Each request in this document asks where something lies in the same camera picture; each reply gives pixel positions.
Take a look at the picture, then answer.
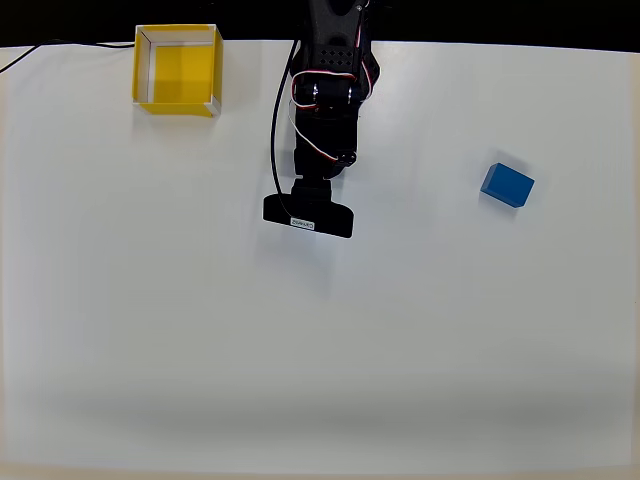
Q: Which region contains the blue block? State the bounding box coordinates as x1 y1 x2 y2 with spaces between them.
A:
479 162 536 210

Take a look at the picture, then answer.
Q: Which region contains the yellow open box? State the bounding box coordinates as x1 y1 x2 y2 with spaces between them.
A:
132 23 224 120

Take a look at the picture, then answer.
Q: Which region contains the black webcam on gripper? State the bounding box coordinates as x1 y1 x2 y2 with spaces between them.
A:
262 178 356 240

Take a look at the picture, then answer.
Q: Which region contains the red white gripper servo wire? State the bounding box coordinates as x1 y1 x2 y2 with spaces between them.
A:
288 69 357 164

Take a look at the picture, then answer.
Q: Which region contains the black webcam cable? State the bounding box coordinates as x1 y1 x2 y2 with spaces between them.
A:
269 39 301 221

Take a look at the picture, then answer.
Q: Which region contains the red white arm servo wire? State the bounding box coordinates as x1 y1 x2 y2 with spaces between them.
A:
351 3 375 104

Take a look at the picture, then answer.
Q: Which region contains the thin black table cable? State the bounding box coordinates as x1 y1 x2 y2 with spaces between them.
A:
0 38 137 75

